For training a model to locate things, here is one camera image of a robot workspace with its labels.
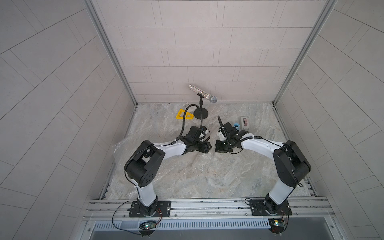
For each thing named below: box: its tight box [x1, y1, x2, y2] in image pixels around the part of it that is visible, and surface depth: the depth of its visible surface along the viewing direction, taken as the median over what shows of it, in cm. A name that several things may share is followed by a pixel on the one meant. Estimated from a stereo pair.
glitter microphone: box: [188, 84, 218, 104], surface depth 95 cm
